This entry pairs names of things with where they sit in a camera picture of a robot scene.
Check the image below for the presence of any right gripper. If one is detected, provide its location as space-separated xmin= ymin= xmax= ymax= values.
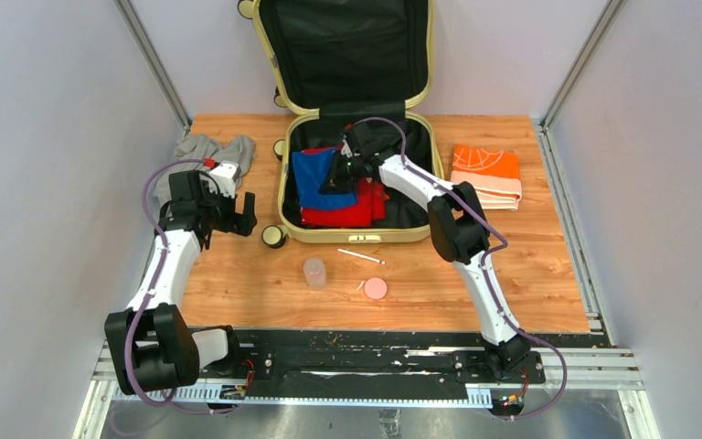
xmin=320 ymin=150 xmax=365 ymax=196

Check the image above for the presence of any blue cloth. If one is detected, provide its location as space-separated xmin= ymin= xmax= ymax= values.
xmin=290 ymin=147 xmax=357 ymax=211

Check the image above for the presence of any red shirt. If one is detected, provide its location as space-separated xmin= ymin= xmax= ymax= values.
xmin=298 ymin=179 xmax=389 ymax=228

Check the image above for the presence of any clear plastic cup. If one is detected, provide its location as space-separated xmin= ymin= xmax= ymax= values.
xmin=303 ymin=258 xmax=327 ymax=290

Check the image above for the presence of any orange white towel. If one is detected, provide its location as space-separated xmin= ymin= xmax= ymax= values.
xmin=451 ymin=145 xmax=523 ymax=211

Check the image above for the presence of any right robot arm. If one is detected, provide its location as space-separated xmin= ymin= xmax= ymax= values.
xmin=320 ymin=118 xmax=531 ymax=382

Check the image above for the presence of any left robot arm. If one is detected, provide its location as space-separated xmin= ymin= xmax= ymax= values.
xmin=104 ymin=162 xmax=257 ymax=398

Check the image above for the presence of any white toothbrush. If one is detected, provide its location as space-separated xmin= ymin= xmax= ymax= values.
xmin=337 ymin=248 xmax=386 ymax=265

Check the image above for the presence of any grey crumpled cloth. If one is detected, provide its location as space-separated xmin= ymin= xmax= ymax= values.
xmin=153 ymin=134 xmax=256 ymax=205

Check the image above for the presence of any pink round lid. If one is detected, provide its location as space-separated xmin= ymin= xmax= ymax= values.
xmin=363 ymin=277 xmax=388 ymax=300

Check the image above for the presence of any cream open suitcase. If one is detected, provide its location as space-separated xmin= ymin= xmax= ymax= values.
xmin=238 ymin=1 xmax=443 ymax=243

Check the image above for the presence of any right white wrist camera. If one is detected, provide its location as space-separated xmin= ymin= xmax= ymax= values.
xmin=339 ymin=135 xmax=354 ymax=158

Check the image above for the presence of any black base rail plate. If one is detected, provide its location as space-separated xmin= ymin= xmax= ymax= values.
xmin=234 ymin=328 xmax=546 ymax=402

